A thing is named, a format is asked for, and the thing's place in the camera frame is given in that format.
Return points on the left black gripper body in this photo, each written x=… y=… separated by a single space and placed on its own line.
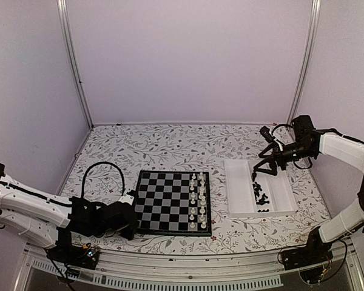
x=127 y=233

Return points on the floral patterned table mat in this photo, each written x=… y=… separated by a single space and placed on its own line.
x=113 y=156

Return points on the front aluminium rail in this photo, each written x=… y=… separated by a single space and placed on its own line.
x=243 y=271

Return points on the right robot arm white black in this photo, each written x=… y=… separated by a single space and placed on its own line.
x=310 y=143

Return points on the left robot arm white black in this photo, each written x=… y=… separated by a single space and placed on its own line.
x=48 y=221

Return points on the left aluminium frame post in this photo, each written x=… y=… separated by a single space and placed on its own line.
x=73 y=64

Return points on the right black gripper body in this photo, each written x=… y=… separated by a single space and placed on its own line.
x=301 y=153

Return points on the white chess pieces row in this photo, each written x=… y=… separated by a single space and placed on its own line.
x=198 y=209

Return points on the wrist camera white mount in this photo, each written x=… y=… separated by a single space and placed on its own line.
x=273 y=142
x=129 y=197

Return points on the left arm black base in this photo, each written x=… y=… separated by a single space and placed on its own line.
x=85 y=256

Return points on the white plastic divided tray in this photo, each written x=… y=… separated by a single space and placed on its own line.
x=240 y=195

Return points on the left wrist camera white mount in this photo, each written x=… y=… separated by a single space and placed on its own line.
x=129 y=197

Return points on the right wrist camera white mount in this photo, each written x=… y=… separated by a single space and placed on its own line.
x=273 y=142

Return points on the black chess pieces pile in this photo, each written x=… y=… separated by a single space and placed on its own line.
x=261 y=198

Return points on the black and grey chessboard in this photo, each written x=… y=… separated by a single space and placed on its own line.
x=163 y=200

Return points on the right aluminium frame post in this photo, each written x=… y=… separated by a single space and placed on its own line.
x=307 y=56

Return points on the aluminium frame post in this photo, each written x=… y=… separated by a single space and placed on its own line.
x=307 y=56
x=73 y=64

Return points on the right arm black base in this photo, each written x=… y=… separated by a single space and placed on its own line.
x=317 y=260

